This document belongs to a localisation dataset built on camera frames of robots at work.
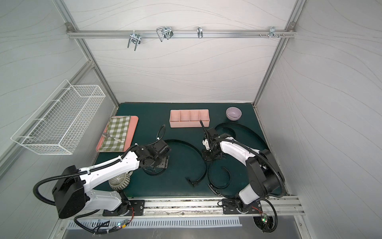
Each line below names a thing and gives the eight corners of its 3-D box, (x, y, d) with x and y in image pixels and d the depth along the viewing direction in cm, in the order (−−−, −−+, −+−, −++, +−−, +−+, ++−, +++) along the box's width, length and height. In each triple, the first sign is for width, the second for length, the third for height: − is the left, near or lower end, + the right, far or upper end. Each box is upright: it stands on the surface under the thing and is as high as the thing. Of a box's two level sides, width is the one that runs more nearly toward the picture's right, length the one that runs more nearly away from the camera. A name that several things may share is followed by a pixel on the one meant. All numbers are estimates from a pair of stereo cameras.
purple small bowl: (226, 120, 110) (227, 117, 107) (224, 110, 117) (225, 106, 113) (241, 120, 110) (243, 117, 107) (238, 110, 117) (240, 106, 113)
